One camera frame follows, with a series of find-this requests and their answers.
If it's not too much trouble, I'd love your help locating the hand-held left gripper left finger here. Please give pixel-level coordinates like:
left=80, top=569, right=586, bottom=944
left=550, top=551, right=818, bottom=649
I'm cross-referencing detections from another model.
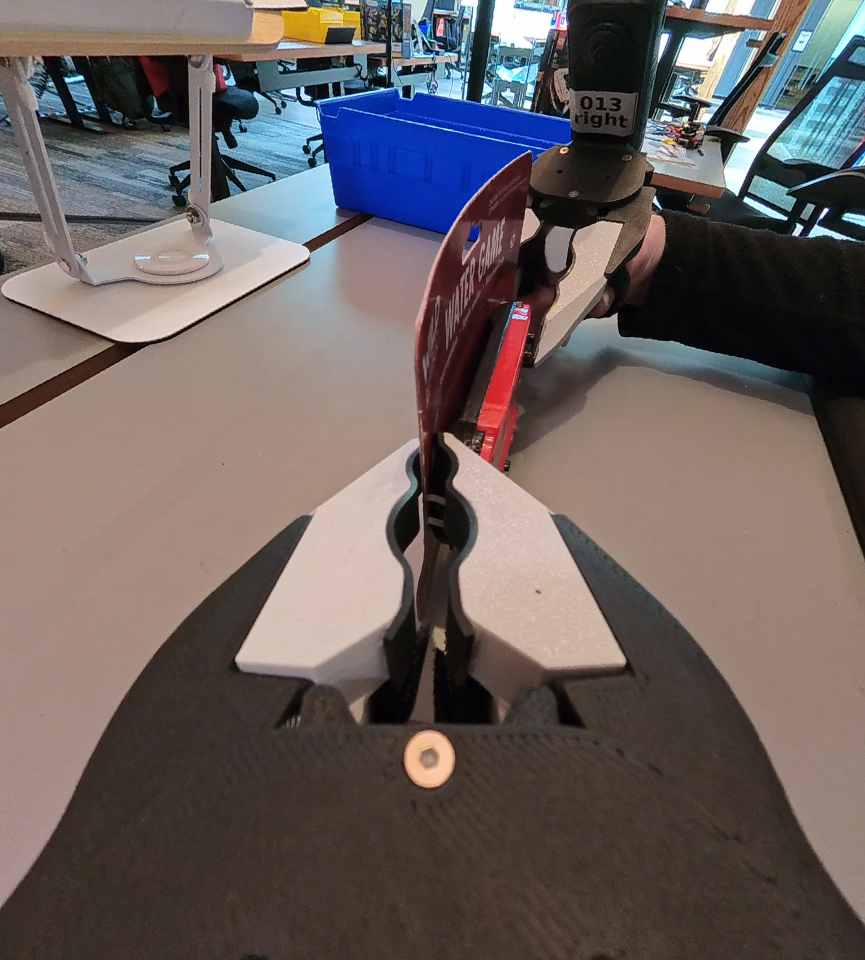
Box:
left=236, top=437, right=434, bottom=725

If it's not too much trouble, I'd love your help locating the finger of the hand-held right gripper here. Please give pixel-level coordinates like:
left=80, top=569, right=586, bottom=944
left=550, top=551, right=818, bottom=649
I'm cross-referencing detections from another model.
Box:
left=516, top=208, right=578, bottom=301
left=526, top=221, right=625, bottom=369

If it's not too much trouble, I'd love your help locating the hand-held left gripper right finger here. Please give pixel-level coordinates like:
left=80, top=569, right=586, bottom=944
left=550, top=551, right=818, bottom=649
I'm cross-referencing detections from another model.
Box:
left=436, top=431, right=629, bottom=725

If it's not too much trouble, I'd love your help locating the red handheld toy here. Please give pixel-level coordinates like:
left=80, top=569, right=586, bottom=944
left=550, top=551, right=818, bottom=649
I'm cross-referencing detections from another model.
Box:
left=413, top=150, right=535, bottom=631

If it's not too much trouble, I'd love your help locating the person's right forearm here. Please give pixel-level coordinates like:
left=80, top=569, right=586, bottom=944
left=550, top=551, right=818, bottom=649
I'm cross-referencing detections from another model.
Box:
left=616, top=210, right=865, bottom=399

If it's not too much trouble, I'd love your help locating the person's right hand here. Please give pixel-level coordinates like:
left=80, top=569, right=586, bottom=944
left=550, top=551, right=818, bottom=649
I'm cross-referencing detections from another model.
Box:
left=612, top=212, right=668, bottom=312

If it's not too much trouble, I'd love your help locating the wooden side table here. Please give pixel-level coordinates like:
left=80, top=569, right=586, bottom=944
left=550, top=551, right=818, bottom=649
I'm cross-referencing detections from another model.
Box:
left=646, top=135, right=726, bottom=200

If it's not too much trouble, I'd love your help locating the black printed box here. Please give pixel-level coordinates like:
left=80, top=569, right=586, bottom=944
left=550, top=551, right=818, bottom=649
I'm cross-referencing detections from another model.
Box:
left=537, top=30, right=576, bottom=117

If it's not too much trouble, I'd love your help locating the black pole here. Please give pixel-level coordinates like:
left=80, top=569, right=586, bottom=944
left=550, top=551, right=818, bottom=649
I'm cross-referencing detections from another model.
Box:
left=466, top=0, right=495, bottom=102

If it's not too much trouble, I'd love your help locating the slim black chair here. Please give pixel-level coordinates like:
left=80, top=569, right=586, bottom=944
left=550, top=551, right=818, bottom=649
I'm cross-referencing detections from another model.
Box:
left=702, top=30, right=786, bottom=145

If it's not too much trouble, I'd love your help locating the blue plastic bin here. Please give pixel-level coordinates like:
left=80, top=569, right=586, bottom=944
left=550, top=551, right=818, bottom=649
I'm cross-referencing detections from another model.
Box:
left=316, top=88, right=575, bottom=235

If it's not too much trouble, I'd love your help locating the black mesh back chair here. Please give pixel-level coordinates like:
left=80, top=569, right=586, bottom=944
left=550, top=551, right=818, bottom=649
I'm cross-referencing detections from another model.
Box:
left=736, top=37, right=865, bottom=241

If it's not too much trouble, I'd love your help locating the black chair armrest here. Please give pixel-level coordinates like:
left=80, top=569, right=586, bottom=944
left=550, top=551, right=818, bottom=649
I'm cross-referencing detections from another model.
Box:
left=786, top=166, right=865, bottom=220

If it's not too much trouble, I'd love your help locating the long wooden desk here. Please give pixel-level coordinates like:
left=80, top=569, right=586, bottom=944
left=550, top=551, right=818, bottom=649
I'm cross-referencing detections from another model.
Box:
left=218, top=41, right=460, bottom=67

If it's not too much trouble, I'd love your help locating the yellow plastic bin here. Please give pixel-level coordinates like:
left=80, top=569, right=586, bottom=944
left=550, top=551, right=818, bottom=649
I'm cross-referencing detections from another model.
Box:
left=282, top=7, right=362, bottom=45

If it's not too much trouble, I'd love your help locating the black office chair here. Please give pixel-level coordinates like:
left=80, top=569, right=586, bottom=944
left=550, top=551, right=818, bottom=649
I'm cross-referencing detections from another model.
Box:
left=170, top=86, right=278, bottom=207

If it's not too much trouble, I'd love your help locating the wooden stand top board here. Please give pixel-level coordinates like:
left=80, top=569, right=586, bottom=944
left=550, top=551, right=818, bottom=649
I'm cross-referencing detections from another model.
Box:
left=0, top=7, right=287, bottom=61

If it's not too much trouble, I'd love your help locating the wooden post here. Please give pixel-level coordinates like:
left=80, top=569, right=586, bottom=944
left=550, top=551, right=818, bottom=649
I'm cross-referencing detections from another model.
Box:
left=725, top=0, right=812, bottom=136

